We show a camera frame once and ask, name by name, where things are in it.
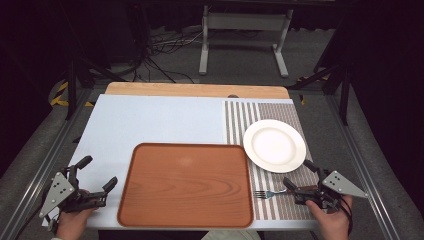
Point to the aluminium frame rail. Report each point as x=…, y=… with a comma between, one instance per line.
x=363, y=166
x=43, y=166

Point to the striped grey placemat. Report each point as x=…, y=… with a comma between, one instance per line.
x=283, y=111

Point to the pale blue table board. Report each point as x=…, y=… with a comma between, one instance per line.
x=156, y=120

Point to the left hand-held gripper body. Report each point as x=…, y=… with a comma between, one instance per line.
x=57, y=195

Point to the person's pale trousers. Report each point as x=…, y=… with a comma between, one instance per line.
x=231, y=235

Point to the person's left hand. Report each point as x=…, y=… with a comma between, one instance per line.
x=71, y=225

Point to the black tripod stand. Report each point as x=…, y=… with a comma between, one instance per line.
x=71, y=86
x=343, y=90

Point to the white metal stand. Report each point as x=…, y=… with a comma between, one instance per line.
x=246, y=21

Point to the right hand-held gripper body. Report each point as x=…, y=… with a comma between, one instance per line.
x=336, y=184

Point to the brown wood-grain tray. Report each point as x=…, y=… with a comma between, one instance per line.
x=186, y=186

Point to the white round plate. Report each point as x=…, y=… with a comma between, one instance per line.
x=274, y=145

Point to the person's right hand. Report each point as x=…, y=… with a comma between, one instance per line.
x=330, y=223

